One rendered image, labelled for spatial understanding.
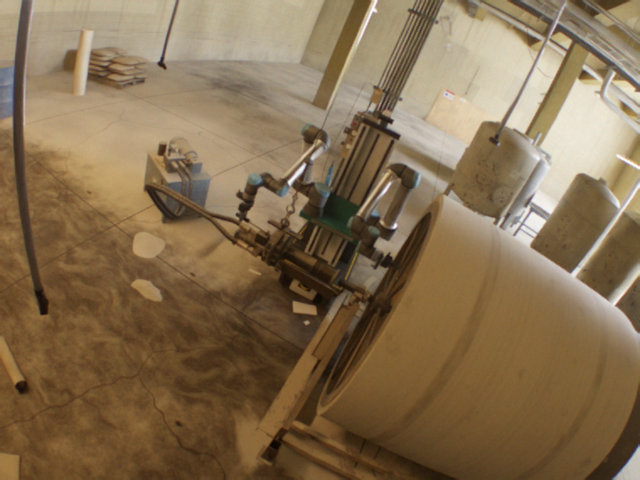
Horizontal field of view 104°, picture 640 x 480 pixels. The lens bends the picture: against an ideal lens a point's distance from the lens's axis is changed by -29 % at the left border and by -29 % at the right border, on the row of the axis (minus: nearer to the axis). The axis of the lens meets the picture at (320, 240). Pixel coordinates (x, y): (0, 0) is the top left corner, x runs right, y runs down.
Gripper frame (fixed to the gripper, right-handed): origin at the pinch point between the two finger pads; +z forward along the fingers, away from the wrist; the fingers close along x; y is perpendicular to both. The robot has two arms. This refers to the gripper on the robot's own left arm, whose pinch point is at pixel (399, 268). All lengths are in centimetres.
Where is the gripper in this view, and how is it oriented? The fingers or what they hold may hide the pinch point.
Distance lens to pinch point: 252.6
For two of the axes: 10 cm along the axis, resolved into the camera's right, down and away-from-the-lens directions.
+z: 8.7, 4.8, -1.3
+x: -0.9, 4.0, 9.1
